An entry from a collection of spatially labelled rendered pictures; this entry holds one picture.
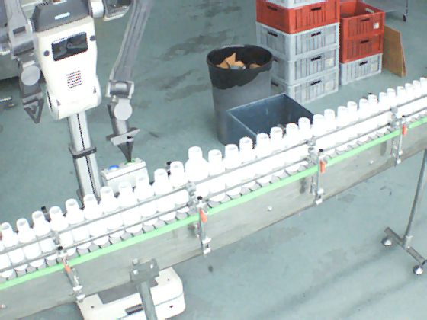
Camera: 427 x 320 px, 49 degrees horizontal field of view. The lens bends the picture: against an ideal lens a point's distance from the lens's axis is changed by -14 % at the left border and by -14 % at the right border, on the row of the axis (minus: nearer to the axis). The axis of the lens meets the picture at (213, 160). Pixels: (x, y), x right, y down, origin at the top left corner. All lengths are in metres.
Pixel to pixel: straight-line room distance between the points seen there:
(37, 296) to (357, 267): 1.85
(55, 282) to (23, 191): 2.13
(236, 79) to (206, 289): 1.39
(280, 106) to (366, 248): 1.04
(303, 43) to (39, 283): 3.02
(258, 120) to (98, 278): 1.13
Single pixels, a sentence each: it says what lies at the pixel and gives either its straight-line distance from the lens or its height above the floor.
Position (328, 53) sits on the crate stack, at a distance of 4.33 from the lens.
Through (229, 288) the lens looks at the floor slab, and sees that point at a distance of 2.77.
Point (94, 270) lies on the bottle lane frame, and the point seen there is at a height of 0.93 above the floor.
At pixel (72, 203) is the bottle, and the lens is 1.55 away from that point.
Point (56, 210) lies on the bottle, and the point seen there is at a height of 1.15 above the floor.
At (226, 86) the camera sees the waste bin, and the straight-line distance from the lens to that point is 3.48.
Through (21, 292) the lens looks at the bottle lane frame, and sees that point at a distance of 1.63.
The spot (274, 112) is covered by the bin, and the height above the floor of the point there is 0.87.
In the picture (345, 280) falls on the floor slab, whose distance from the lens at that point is 2.83.
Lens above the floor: 2.08
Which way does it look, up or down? 35 degrees down
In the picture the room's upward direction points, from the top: 3 degrees counter-clockwise
